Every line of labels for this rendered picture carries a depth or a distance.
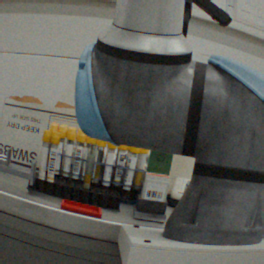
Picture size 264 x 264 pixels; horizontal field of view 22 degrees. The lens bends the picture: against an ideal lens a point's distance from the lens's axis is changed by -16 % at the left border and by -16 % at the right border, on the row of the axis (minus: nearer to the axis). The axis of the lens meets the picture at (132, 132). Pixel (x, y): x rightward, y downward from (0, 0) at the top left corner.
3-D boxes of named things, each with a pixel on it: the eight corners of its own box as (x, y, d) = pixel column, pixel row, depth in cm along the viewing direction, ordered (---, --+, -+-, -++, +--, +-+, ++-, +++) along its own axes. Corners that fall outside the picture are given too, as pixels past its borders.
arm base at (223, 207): (263, 247, 80) (284, 175, 80) (156, 240, 82) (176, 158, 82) (259, 236, 95) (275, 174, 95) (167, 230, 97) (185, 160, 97)
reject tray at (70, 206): (60, 209, 115) (60, 204, 115) (61, 202, 122) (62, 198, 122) (101, 219, 116) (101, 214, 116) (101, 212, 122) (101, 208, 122)
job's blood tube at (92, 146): (81, 198, 131) (89, 143, 130) (81, 197, 132) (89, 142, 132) (88, 200, 131) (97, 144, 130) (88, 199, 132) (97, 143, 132)
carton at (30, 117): (-7, 162, 146) (3, 95, 145) (6, 152, 175) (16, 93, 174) (98, 191, 147) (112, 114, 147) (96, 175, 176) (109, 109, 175)
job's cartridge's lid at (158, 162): (151, 143, 128) (151, 144, 129) (146, 172, 128) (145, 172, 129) (174, 148, 128) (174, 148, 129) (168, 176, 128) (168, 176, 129)
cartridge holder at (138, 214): (133, 219, 122) (137, 199, 122) (132, 210, 131) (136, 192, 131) (164, 223, 122) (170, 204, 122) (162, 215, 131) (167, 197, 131)
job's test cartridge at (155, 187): (139, 210, 124) (146, 174, 123) (138, 206, 129) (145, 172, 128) (162, 214, 124) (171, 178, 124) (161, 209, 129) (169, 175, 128)
